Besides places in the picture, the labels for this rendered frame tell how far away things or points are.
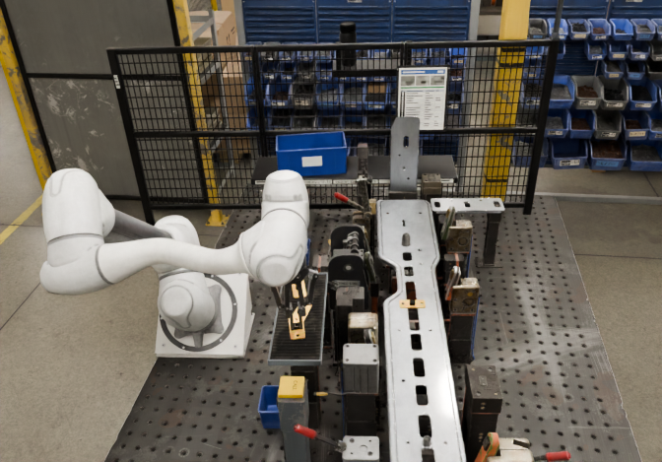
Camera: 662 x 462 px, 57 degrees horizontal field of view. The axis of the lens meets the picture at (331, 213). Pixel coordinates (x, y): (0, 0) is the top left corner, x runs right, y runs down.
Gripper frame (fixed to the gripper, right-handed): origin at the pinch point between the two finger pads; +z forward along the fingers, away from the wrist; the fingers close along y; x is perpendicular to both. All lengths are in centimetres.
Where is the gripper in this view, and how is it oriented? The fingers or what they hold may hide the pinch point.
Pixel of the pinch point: (296, 315)
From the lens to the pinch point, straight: 160.1
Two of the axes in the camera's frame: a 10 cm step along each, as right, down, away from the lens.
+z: 0.4, 8.5, 5.3
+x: -1.3, -5.2, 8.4
